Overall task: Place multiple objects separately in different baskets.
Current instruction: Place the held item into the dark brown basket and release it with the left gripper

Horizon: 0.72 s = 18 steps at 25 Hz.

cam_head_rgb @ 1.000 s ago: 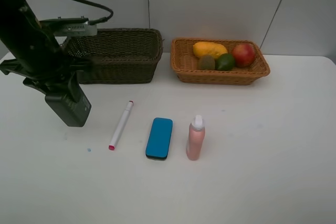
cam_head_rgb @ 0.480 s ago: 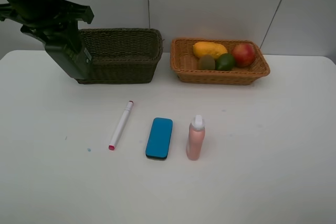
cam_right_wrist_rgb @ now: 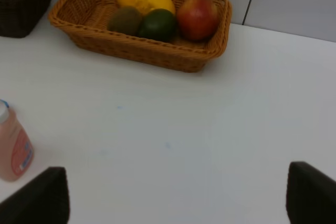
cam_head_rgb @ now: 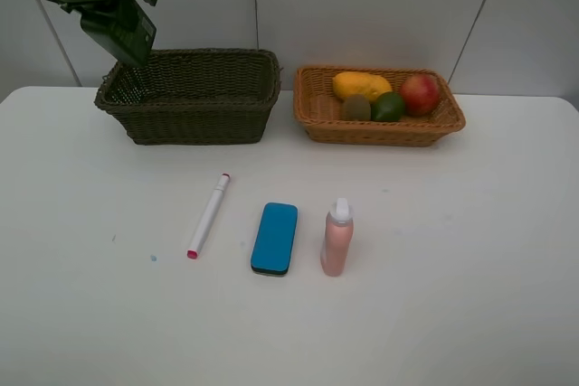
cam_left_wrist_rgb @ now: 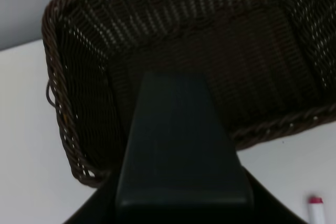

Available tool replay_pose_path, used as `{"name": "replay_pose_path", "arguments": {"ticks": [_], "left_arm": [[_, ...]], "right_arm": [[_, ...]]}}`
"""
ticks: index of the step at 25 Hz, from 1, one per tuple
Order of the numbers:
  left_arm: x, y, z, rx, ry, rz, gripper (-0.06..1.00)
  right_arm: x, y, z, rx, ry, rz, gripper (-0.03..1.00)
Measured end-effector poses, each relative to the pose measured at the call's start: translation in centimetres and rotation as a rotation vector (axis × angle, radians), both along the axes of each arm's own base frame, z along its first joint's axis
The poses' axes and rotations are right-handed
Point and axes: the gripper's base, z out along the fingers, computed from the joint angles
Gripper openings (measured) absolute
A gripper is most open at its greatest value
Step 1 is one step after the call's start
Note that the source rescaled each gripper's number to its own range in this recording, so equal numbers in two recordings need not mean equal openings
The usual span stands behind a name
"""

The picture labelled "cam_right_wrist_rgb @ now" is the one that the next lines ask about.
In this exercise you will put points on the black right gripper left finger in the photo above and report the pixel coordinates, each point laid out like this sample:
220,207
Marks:
45,199

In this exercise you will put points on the brown kiwi fruit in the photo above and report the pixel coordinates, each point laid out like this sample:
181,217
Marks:
125,20

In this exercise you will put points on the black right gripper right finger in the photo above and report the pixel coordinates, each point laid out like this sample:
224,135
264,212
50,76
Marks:
310,195

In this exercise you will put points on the dark brown wicker basket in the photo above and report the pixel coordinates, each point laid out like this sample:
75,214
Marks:
19,17

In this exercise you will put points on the green avocado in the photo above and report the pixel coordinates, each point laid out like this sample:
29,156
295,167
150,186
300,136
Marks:
158,24

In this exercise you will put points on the red pomegranate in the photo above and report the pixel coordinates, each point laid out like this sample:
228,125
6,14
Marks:
197,19

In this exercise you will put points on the orange wicker basket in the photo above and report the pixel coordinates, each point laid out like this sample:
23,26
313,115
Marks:
85,22

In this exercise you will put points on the pink bottle white cap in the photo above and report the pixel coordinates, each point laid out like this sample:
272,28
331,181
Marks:
16,149

